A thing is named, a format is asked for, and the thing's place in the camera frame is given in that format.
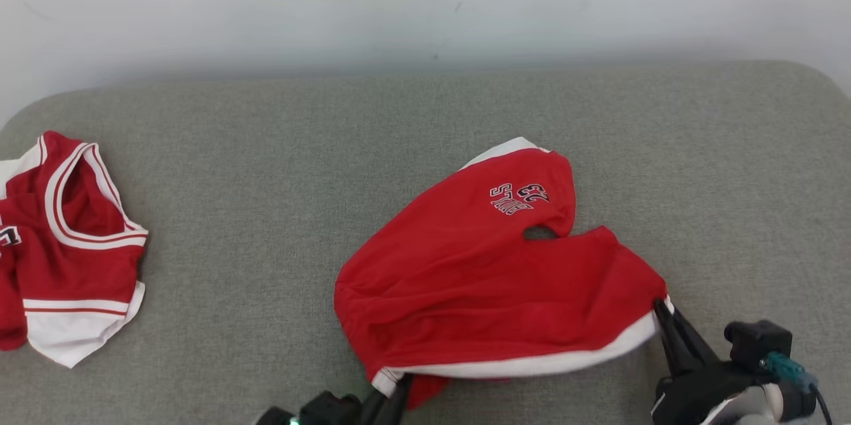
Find red white basketball jersey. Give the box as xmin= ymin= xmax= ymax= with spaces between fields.
xmin=0 ymin=131 xmax=148 ymax=369

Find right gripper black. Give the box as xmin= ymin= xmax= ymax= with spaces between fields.
xmin=652 ymin=301 xmax=773 ymax=425

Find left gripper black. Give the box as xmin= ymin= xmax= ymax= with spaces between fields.
xmin=256 ymin=375 xmax=413 ymax=425

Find teal cable connector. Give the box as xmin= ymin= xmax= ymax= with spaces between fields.
xmin=763 ymin=352 xmax=818 ymax=394

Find thin black cable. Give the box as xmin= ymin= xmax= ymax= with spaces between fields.
xmin=808 ymin=382 xmax=834 ymax=425

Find grey fabric mat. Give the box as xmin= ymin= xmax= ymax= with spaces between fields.
xmin=0 ymin=61 xmax=851 ymax=425

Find red white basketball shorts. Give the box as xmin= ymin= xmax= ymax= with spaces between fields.
xmin=334 ymin=137 xmax=673 ymax=410

